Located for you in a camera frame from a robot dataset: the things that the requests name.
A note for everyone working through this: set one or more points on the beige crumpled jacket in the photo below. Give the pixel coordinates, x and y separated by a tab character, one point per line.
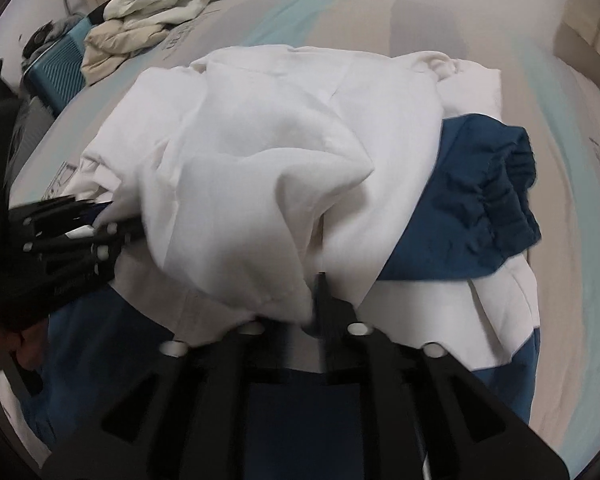
125	45

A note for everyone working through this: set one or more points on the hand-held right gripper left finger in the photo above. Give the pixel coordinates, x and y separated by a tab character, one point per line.
240	352

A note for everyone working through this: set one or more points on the teal suitcase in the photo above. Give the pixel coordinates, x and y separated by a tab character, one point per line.
60	65

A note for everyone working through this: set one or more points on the person's left hand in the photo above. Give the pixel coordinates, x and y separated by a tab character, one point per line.
7	347

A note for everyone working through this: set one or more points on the wooden headboard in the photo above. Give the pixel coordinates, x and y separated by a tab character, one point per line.
590	30

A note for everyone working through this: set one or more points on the blue and white hooded jacket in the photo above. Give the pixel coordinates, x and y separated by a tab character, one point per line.
260	160

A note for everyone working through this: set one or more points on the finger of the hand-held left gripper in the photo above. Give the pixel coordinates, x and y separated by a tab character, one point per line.
95	245
55	212

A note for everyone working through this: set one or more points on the grey clothes with headphones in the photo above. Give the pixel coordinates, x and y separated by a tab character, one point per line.
52	35

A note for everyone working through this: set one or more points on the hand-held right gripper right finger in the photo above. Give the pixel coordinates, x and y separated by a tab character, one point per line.
331	321

